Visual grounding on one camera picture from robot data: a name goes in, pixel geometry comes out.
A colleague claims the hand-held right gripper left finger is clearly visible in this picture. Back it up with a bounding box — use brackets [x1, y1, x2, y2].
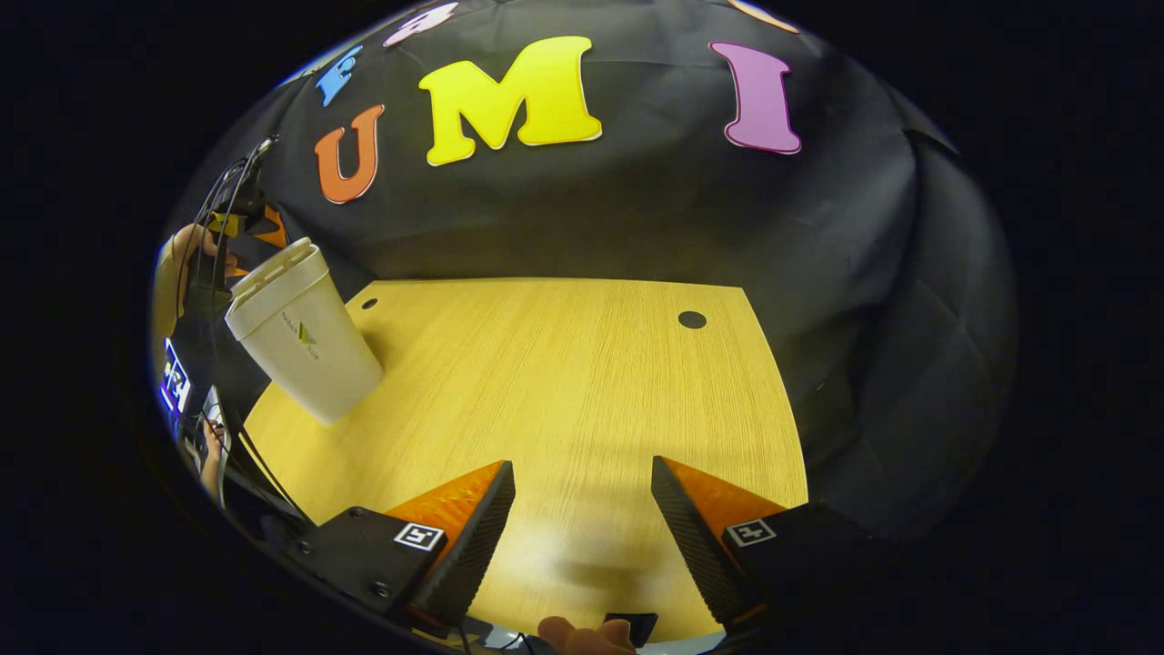
[282, 460, 517, 638]

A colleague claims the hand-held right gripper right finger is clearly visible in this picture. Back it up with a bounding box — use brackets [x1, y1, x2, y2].
[649, 456, 881, 638]

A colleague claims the white desktop garbage bin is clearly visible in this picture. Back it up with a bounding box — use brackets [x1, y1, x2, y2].
[224, 237, 384, 426]

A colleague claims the wooden desktop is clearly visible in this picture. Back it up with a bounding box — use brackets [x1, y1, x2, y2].
[242, 277, 809, 651]

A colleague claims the blue lit screen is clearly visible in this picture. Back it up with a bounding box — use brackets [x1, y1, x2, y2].
[161, 338, 193, 412]

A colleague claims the black backdrop cloth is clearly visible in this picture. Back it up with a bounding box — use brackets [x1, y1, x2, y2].
[173, 0, 1018, 547]

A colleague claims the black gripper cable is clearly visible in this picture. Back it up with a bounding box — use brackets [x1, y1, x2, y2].
[194, 135, 279, 274]

